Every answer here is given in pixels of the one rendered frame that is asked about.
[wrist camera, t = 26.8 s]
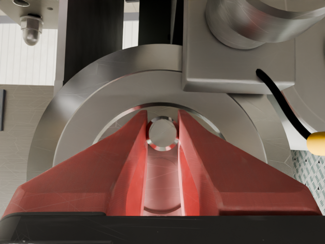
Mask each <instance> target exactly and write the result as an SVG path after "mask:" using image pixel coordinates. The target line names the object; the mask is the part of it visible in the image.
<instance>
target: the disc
mask: <svg viewBox="0 0 325 244"><path fill-rule="evenodd" d="M182 55H183V46H180V45H172V44H150V45H141V46H133V47H129V48H126V49H122V50H119V51H116V52H113V53H111V54H108V55H106V56H104V57H102V58H100V59H98V60H96V61H94V62H93V63H91V64H89V65H88V66H86V67H85V68H83V69H82V70H81V71H79V72H78V73H77V74H75V75H74V76H73V77H72V78H71V79H70V80H69V81H68V82H67V83H66V84H65V85H64V86H63V87H62V88H61V89H60V90H59V91H58V93H57V94H56V95H55V96H54V98H53V99H52V100H51V102H50V103H49V105H48V106H47V108H46V110H45V111H44V113H43V115H42V117H41V119H40V121H39V123H38V125H37V128H36V130H35V133H34V136H33V139H32V142H31V146H30V151H29V156H28V163H27V181H29V180H31V179H32V178H34V177H36V176H38V175H40V174H41V173H43V172H45V171H47V170H49V169H50V168H52V166H53V160H54V155H55V150H56V147H57V144H58V141H59V138H60V136H61V133H62V131H63V129H64V127H65V125H66V124H67V122H68V120H69V119H70V117H71V116H72V115H73V113H74V112H75V111H76V109H77V108H78V107H79V106H80V105H81V104H82V103H83V102H84V101H85V100H86V99H87V98H88V97H89V96H90V95H91V94H93V93H94V92H95V91H96V90H98V89H99V88H100V87H102V86H103V85H105V84H107V83H109V82H111V81H112V80H115V79H117V78H119V77H121V76H125V75H128V74H131V73H135V72H139V71H145V70H155V69H167V70H176V71H181V72H182ZM228 94H229V95H231V96H232V97H233V98H234V99H235V100H236V101H237V102H238V103H239V104H240V105H241V106H242V107H243V109H244V110H245V111H246V113H247V114H248V115H249V117H250V118H251V120H252V121H253V123H254V125H255V127H256V129H257V131H258V133H259V135H260V137H261V140H262V143H263V145H264V149H265V152H266V158H267V164H268V165H270V166H272V167H274V168H276V169H277V170H279V171H281V172H283V173H285V174H286V175H288V176H290V177H292V178H294V168H293V160H292V154H291V149H290V145H289V141H288V138H287V135H286V132H285V130H284V127H283V125H282V123H281V121H280V118H279V116H278V115H277V113H276V111H275V109H274V107H273V106H272V104H271V103H270V101H269V100H268V99H267V97H266V96H265V95H264V94H249V93H228Z"/></svg>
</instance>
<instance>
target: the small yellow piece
mask: <svg viewBox="0 0 325 244"><path fill-rule="evenodd" d="M256 75H257V76H258V77H259V78H260V79H261V80H262V81H263V82H264V83H265V84H266V85H267V87H268V88H269V89H270V91H271V92H272V94H273V95H274V97H275V99H276V100H277V102H278V104H279V105H280V107H281V109H282V111H283V112H284V114H285V116H286V117H287V119H288V120H289V122H290V123H291V124H292V126H293V127H294V128H295V129H296V131H298V132H299V133H300V135H301V136H302V137H303V138H304V139H305V140H306V141H307V148H308V150H309V151H310V152H311V153H312V154H314V155H321V156H325V131H323V132H314V133H311V132H309V131H308V130H307V129H306V128H305V127H304V126H303V125H302V123H301V122H300V121H299V120H298V118H297V117H296V116H295V114H294V113H293V111H292V110H291V108H290V107H289V105H288V103H287V101H286V100H285V98H284V96H283V95H282V93H281V91H280V90H279V88H278V87H277V86H276V84H275V83H274V82H273V81H272V79H271V78H270V77H269V76H268V75H267V74H266V73H265V72H264V71H263V70H261V69H257V70H256Z"/></svg>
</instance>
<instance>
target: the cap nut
mask: <svg viewBox="0 0 325 244"><path fill-rule="evenodd" d="M20 20H21V30H22V31H23V40H24V42H25V43H26V44H27V45H29V46H35V45H37V44H38V42H39V40H40V34H42V30H43V24H44V21H43V20H42V19H40V18H38V17H35V16H31V15H23V16H21V17H20Z"/></svg>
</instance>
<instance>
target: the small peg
mask: <svg viewBox="0 0 325 244"><path fill-rule="evenodd" d="M146 140H147V142H148V144H149V145H150V146H151V147H152V148H154V149H155V150H158V151H167V150H170V149H172V148H173V147H175V146H176V145H177V143H178V141H179V126H178V124H177V123H176V122H175V121H174V120H173V119H172V118H170V117H167V116H158V117H156V118H154V119H152V120H151V121H150V122H149V123H148V125H147V126H146Z"/></svg>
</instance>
